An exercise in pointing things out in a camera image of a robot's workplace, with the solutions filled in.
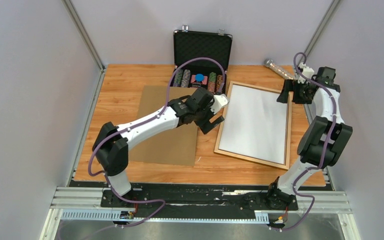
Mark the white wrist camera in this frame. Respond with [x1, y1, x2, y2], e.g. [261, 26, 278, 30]
[296, 62, 315, 84]
[210, 94, 229, 115]

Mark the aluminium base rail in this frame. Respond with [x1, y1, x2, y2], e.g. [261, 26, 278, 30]
[40, 182, 361, 240]

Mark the black poker chip case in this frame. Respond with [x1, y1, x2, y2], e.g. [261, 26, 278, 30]
[170, 24, 233, 94]

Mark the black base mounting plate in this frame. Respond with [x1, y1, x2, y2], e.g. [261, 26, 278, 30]
[69, 180, 312, 221]

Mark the silver glitter tube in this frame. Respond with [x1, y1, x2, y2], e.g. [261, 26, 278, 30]
[263, 58, 295, 80]

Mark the brown cardboard backing board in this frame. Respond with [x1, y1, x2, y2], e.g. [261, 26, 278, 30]
[129, 85, 198, 167]

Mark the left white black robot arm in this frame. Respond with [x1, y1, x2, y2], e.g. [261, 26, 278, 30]
[90, 87, 229, 207]

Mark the red forest photo print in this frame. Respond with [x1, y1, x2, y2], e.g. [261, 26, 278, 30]
[218, 83, 290, 165]

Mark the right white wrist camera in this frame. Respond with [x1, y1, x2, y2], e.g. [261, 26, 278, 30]
[296, 62, 315, 84]

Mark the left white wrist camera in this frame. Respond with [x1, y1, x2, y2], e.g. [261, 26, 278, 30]
[210, 94, 229, 115]

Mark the blue round chip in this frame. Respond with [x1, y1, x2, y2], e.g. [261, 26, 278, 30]
[194, 74, 205, 83]

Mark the light wooden picture frame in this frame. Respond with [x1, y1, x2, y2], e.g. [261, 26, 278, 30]
[213, 80, 294, 171]

